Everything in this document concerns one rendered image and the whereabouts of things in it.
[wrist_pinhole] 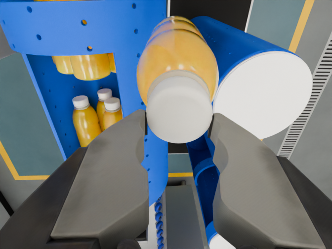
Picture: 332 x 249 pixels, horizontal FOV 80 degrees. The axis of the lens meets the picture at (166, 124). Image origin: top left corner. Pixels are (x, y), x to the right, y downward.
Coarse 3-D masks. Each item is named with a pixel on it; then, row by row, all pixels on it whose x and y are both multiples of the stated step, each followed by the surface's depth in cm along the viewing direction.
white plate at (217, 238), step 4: (216, 236) 96; (220, 236) 96; (212, 240) 98; (216, 240) 98; (220, 240) 98; (224, 240) 98; (212, 244) 100; (216, 244) 100; (220, 244) 100; (224, 244) 100; (228, 244) 101; (212, 248) 102; (216, 248) 102; (220, 248) 102; (224, 248) 103; (228, 248) 103; (232, 248) 103
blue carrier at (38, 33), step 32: (0, 0) 33; (32, 0) 40; (96, 0) 25; (128, 0) 27; (160, 0) 32; (32, 32) 27; (64, 32) 26; (96, 32) 27; (128, 32) 29; (32, 64) 41; (128, 64) 31; (64, 96) 52; (96, 96) 60; (128, 96) 34; (64, 128) 53; (64, 160) 54; (160, 160) 49; (160, 192) 54
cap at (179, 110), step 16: (176, 80) 11; (192, 80) 12; (160, 96) 11; (176, 96) 11; (192, 96) 11; (160, 112) 11; (176, 112) 11; (192, 112) 11; (208, 112) 11; (160, 128) 12; (176, 128) 12; (192, 128) 12
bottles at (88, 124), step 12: (84, 96) 53; (108, 96) 56; (84, 108) 52; (96, 108) 58; (108, 108) 51; (120, 108) 52; (84, 120) 53; (96, 120) 55; (108, 120) 51; (84, 132) 54; (96, 132) 56; (84, 144) 57
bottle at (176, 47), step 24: (168, 24) 19; (192, 24) 22; (144, 48) 17; (168, 48) 13; (192, 48) 13; (144, 72) 14; (168, 72) 12; (192, 72) 12; (216, 72) 14; (144, 96) 14
